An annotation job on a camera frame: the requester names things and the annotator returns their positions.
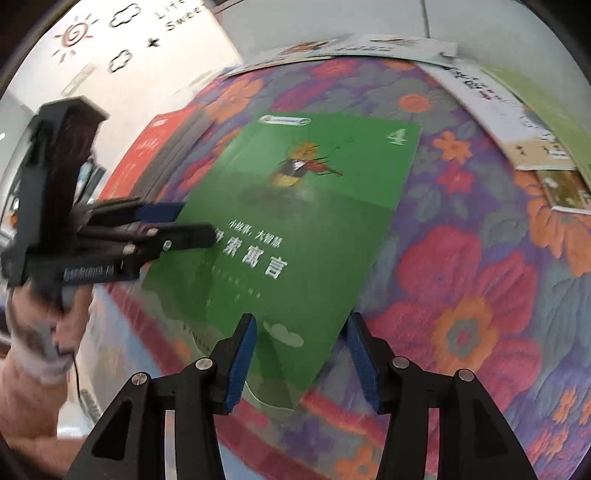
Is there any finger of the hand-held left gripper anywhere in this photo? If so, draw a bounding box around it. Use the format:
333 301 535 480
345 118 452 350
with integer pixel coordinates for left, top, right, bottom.
81 224 218 261
76 198 188 229

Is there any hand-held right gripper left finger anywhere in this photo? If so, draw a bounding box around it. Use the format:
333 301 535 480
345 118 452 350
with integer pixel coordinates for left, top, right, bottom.
62 314 257 480

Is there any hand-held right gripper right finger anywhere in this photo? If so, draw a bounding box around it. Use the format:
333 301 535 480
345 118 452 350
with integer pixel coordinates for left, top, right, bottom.
346 314 539 480

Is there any dark green book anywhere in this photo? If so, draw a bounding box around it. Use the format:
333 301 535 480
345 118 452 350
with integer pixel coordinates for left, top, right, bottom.
141 112 423 411

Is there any forest rabbit cover book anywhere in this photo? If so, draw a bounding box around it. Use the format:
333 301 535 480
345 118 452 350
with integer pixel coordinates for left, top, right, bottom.
536 168 591 214

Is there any white book with black title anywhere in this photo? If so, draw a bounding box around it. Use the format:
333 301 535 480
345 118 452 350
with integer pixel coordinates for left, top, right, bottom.
431 65 578 171

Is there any light green book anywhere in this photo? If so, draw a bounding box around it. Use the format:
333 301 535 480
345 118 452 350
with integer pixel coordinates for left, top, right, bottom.
480 65 591 160

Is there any person's left forearm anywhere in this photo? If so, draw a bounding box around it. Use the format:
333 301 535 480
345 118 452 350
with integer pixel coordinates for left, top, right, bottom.
0 351 93 480

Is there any person's left hand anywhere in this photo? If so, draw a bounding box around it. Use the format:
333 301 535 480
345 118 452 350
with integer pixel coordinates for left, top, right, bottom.
7 284 93 370

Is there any orange red book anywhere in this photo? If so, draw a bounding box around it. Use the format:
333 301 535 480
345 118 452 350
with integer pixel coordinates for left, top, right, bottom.
99 110 204 204

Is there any floral printed cloth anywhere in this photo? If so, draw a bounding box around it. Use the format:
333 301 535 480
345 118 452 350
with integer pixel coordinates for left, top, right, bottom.
99 55 591 480

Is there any white bookshelf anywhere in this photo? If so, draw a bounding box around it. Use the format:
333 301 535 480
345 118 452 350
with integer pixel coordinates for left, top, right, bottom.
208 0 546 61

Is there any cream yellow book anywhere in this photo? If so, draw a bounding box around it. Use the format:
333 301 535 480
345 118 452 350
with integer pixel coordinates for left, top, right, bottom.
503 141 585 172

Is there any pale grey booklet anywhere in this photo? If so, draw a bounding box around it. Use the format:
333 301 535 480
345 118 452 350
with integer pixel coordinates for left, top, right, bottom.
332 34 458 68

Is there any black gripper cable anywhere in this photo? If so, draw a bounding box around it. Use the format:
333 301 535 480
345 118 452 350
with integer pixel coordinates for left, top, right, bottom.
69 353 86 407

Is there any black wall sticker set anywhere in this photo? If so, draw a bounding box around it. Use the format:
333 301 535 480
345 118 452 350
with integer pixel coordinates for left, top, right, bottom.
51 0 208 75

